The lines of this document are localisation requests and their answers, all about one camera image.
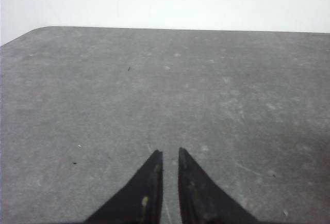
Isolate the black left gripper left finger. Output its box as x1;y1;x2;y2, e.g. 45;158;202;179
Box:
84;150;163;223

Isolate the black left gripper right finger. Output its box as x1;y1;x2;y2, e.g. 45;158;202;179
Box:
178;148;258;223

